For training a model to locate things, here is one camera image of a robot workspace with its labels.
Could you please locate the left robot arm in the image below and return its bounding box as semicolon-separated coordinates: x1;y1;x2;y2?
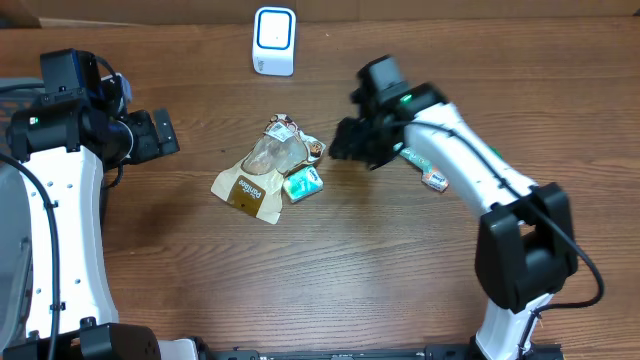
3;49;179;359

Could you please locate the white barcode scanner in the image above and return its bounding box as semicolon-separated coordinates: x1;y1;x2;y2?
252;6;297;77

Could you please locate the brown clear snack bag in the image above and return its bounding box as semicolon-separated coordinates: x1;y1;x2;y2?
211;114;326;224

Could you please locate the grey plastic mesh basket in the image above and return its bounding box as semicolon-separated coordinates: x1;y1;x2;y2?
0;76;46;351

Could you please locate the teal tissue pack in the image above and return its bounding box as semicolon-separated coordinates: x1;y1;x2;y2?
400;147;431;172

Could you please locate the orange snack packet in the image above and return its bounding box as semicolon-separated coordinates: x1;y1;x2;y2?
421;169;449;193

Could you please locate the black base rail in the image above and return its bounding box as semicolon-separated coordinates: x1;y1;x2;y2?
199;342;564;360

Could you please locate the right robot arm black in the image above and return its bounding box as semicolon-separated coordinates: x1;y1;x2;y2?
329;55;578;359

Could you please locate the green lid jar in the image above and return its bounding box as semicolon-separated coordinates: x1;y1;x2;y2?
490;147;504;160

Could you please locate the small green white packet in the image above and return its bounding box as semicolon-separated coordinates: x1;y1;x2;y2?
283;166;324;203

